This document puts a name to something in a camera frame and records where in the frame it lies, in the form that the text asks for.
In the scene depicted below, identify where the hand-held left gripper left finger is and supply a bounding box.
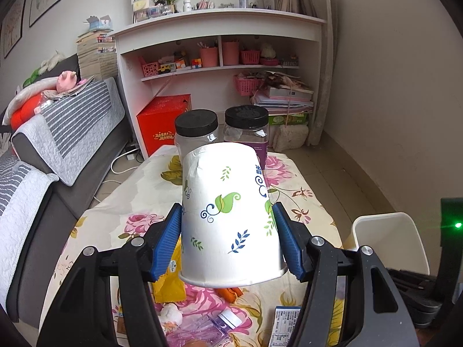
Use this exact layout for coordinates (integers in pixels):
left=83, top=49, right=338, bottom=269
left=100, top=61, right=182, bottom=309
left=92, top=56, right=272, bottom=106
left=36, top=202, right=183, bottom=347

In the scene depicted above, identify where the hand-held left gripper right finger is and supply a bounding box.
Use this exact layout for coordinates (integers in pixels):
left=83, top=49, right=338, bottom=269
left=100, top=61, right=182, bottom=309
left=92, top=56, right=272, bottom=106
left=271, top=202, right=420, bottom=347

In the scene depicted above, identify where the white leaf-print paper cup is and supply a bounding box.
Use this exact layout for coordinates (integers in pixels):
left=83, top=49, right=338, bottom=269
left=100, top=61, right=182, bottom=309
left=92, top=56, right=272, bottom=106
left=178, top=142, right=289, bottom=288

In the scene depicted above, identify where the white trash bin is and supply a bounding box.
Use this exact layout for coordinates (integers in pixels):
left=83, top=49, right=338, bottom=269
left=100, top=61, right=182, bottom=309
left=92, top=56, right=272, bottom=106
left=342, top=212, right=431, bottom=277

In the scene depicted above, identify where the white wrapper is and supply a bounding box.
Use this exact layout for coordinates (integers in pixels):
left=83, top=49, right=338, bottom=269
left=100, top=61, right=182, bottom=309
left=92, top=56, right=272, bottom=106
left=159, top=303, right=183, bottom=337

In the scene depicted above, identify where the yellow snack packet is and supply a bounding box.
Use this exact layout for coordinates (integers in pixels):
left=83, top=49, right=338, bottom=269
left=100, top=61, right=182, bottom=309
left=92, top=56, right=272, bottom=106
left=152, top=237, right=187, bottom=302

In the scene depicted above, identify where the floral tablecloth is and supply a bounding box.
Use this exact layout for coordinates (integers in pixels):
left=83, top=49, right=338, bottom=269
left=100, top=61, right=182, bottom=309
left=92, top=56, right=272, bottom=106
left=54, top=145, right=346, bottom=347

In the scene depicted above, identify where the white blue-edged printed packet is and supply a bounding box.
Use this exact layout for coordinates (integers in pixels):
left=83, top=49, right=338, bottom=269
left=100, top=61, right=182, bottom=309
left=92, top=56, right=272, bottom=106
left=268, top=305, right=302, bottom=347

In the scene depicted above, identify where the clear purple plastic packaging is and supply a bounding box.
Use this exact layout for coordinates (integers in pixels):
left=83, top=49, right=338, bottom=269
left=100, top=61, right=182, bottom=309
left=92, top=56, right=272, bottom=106
left=170, top=309, right=243, bottom=347

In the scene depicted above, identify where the white fluffy cloth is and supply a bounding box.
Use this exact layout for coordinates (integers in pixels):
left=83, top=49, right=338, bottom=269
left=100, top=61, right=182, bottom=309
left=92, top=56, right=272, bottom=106
left=272, top=125, right=310, bottom=152

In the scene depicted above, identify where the grey sofa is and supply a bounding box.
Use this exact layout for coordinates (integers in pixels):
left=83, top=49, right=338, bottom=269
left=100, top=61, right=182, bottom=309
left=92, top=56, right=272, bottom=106
left=0, top=54, right=134, bottom=322

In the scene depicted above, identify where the red cardboard box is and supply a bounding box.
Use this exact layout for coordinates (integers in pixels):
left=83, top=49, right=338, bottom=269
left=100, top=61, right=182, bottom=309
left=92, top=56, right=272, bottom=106
left=136, top=94, right=192, bottom=159

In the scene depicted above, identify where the clear jar with black lid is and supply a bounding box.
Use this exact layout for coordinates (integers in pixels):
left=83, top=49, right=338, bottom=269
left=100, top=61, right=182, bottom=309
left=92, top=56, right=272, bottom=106
left=174, top=110, right=220, bottom=160

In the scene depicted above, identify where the green tissue pack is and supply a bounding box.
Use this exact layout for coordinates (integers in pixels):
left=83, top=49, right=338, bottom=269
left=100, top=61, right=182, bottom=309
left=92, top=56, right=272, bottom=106
left=269, top=114, right=310, bottom=127

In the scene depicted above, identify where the purple-label jar with black lid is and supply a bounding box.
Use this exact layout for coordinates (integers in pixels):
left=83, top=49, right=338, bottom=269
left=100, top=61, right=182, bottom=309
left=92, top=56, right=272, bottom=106
left=223, top=105, right=270, bottom=183

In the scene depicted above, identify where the pile of papers and books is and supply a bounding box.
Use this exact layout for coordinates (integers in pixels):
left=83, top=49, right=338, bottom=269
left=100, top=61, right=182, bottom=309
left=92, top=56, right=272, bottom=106
left=250, top=70, right=315, bottom=114

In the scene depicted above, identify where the grey striped quilted blanket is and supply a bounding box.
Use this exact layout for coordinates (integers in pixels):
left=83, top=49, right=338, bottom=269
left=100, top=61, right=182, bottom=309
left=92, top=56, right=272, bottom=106
left=12, top=77, right=125, bottom=187

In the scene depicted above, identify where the grey striped sofa quilt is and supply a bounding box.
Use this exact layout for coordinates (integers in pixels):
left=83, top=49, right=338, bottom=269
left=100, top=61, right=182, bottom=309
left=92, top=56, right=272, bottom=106
left=0, top=152, right=60, bottom=299

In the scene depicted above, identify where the pink hanging basket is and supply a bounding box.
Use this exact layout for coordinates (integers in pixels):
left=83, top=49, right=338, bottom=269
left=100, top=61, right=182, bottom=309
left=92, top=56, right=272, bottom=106
left=233, top=74, right=264, bottom=97

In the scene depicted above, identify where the pale curtain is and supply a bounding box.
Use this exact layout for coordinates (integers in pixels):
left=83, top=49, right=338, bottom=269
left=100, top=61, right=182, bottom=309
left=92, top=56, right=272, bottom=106
left=295, top=0, right=339, bottom=147

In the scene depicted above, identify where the pink pen holder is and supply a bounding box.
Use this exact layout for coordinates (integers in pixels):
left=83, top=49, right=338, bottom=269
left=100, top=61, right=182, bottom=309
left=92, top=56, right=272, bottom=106
left=222, top=41, right=240, bottom=66
left=200, top=46, right=218, bottom=68

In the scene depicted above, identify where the pink plush toy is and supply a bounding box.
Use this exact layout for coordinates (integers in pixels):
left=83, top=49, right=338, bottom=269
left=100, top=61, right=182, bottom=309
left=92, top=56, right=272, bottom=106
left=57, top=71, right=78, bottom=92

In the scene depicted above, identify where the orange cushion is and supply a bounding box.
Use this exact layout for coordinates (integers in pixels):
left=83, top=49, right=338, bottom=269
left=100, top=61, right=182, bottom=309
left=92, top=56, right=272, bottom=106
left=10, top=94, right=46, bottom=129

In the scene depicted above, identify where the stack of books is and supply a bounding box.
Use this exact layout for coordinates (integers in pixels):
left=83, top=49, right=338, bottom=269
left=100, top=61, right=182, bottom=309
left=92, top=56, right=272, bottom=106
left=76, top=31, right=118, bottom=80

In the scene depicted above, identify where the white pillow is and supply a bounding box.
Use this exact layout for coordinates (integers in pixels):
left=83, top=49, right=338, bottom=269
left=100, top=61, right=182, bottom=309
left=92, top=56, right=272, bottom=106
left=3, top=81, right=60, bottom=125

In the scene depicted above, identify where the white plush toy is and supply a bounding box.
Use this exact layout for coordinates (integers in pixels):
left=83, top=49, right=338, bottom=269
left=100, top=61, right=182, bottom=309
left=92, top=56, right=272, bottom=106
left=39, top=51, right=66, bottom=73

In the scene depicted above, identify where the green toy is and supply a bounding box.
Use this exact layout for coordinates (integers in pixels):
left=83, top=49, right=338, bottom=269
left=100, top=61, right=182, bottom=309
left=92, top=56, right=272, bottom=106
left=23, top=67, right=42, bottom=87

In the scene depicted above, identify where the white shelf desk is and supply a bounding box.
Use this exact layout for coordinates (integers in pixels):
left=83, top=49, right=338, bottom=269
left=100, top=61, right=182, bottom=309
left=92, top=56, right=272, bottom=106
left=106, top=0, right=335, bottom=160

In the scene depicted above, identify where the light blue tissue box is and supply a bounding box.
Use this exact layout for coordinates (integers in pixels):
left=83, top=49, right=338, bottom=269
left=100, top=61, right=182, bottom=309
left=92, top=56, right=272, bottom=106
left=86, top=15, right=113, bottom=32

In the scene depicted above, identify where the clear drawer organizer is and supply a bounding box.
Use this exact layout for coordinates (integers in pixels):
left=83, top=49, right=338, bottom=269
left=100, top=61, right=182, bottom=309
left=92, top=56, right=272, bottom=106
left=133, top=0, right=178, bottom=22

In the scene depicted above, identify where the white cable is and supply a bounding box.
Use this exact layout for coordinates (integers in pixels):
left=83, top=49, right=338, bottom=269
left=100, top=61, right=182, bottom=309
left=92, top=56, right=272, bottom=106
left=93, top=159, right=140, bottom=203

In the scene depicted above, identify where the tree picture frame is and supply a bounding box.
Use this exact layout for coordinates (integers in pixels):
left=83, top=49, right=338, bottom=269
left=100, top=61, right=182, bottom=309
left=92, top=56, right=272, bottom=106
left=0, top=0, right=30, bottom=58

